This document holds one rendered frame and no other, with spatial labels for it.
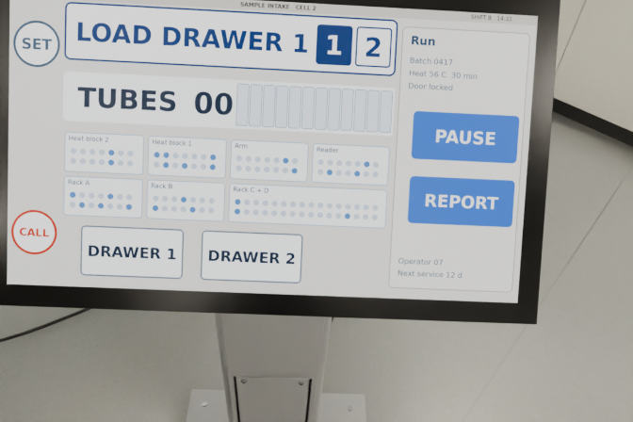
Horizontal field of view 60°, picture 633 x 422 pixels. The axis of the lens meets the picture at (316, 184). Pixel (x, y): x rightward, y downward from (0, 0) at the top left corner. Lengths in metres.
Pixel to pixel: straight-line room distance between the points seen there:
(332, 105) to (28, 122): 0.28
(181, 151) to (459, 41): 0.27
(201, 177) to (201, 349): 1.15
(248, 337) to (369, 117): 0.39
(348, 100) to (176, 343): 1.24
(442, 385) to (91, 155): 1.27
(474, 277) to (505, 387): 1.15
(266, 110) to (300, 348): 0.40
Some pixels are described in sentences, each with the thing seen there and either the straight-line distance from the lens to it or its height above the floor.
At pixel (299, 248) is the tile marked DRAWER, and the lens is 0.51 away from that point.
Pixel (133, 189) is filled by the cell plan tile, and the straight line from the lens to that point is 0.53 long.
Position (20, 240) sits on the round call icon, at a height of 1.01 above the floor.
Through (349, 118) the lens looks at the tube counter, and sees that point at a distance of 0.51.
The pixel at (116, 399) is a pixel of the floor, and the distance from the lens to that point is 1.60.
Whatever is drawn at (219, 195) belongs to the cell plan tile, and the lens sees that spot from 0.51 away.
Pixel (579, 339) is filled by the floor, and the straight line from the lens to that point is 1.86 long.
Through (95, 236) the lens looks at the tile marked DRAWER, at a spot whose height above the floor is 1.01.
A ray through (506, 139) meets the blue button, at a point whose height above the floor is 1.10.
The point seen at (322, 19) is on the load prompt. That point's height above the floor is 1.17.
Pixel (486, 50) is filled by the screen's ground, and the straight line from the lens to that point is 0.54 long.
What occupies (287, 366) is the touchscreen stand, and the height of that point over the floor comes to 0.66.
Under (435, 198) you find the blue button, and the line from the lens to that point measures 0.52.
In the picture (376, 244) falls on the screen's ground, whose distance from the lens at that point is 0.52.
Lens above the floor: 1.41
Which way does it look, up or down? 44 degrees down
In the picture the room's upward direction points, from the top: 4 degrees clockwise
